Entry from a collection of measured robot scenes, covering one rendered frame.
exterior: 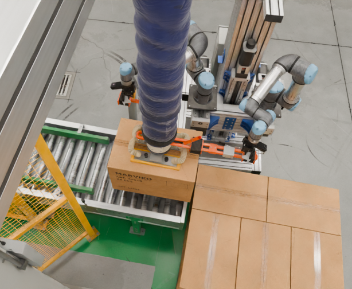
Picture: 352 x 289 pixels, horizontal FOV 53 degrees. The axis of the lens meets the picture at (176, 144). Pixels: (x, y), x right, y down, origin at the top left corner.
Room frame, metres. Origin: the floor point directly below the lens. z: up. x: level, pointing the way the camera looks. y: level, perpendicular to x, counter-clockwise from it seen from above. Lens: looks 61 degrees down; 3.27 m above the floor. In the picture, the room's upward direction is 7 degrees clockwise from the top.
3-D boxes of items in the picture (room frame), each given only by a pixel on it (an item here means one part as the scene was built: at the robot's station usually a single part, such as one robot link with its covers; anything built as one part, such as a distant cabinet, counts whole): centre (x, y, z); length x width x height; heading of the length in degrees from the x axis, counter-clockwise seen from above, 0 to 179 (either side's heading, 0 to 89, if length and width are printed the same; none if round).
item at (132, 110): (1.66, 0.40, 0.50); 0.07 x 0.07 x 1.00; 87
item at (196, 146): (1.13, -0.13, 1.21); 0.10 x 0.08 x 0.06; 176
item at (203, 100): (1.66, -0.16, 1.09); 0.15 x 0.15 x 0.10
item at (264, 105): (1.67, -0.65, 1.09); 0.15 x 0.15 x 0.10
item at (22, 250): (0.26, 0.65, 1.62); 0.20 x 0.05 x 0.30; 87
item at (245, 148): (1.12, -0.46, 1.35); 0.09 x 0.08 x 0.12; 87
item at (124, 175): (1.14, 0.13, 0.87); 0.60 x 0.40 x 0.40; 87
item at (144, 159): (1.06, 0.12, 1.10); 0.34 x 0.10 x 0.05; 86
